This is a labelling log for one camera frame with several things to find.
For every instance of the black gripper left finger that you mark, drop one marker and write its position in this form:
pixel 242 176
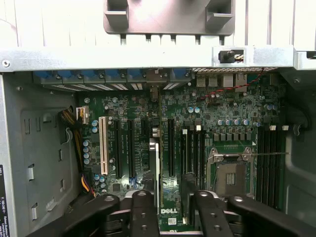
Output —
pixel 144 217

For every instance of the white expansion slot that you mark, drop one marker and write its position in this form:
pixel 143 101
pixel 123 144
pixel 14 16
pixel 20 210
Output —
pixel 103 145

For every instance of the white power connector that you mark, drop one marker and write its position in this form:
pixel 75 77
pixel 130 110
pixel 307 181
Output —
pixel 85 116

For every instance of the long black expansion slot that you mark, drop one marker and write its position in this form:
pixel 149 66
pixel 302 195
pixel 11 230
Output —
pixel 170 148
pixel 131 148
pixel 118 148

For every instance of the thin metal locking lever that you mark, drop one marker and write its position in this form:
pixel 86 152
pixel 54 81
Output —
pixel 271 154

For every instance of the green motherboard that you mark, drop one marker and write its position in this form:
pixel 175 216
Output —
pixel 222 113

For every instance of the grey power supply unit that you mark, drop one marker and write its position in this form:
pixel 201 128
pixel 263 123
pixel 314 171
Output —
pixel 3 197

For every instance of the RAM slot with white latches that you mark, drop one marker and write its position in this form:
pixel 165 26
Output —
pixel 265 168
pixel 184 132
pixel 197 153
pixel 278 168

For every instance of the blue slot retention clip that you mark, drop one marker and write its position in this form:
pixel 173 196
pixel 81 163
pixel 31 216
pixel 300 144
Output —
pixel 135 75
pixel 182 75
pixel 112 75
pixel 64 76
pixel 42 77
pixel 89 76

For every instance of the silver USB port block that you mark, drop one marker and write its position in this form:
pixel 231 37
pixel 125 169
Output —
pixel 212 81
pixel 201 81

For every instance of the short black expansion slot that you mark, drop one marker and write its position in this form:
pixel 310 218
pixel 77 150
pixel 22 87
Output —
pixel 145 127

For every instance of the black rubber case plug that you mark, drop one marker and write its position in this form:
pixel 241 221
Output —
pixel 227 56

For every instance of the grey parts rack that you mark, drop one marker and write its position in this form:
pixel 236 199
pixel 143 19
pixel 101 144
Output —
pixel 168 17

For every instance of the CPU socket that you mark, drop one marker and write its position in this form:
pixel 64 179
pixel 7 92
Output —
pixel 230 177

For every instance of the open black PC case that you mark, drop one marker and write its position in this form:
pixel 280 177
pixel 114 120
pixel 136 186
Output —
pixel 37 148

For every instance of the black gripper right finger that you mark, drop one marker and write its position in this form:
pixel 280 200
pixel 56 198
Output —
pixel 212 217

